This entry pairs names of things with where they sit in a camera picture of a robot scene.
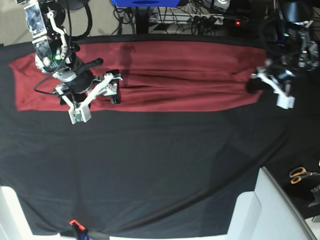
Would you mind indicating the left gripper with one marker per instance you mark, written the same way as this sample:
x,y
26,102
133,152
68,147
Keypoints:
x,y
279,78

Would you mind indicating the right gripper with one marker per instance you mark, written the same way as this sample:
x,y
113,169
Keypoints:
x,y
107,86

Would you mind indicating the maroon long-sleeve T-shirt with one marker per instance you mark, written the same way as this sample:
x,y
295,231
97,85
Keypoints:
x,y
173,76

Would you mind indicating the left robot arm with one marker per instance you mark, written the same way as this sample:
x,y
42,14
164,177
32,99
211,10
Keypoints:
x,y
287,36

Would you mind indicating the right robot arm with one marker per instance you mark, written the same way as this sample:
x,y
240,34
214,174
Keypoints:
x,y
55,55

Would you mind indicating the black table cloth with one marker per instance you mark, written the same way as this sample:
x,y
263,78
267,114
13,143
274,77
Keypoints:
x,y
149,174

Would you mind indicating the blue orange clamp bottom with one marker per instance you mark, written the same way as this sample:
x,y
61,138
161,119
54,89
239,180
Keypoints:
x,y
80,232

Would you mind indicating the blue plastic bin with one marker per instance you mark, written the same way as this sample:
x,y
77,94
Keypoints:
x,y
145,3

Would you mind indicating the white power strip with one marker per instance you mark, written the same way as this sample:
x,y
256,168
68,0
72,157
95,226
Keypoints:
x,y
188,19

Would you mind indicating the yellow handled scissors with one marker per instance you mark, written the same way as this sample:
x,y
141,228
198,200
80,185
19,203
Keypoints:
x,y
300,173

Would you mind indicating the black table leg post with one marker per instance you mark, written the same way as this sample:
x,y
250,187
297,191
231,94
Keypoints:
x,y
142,16

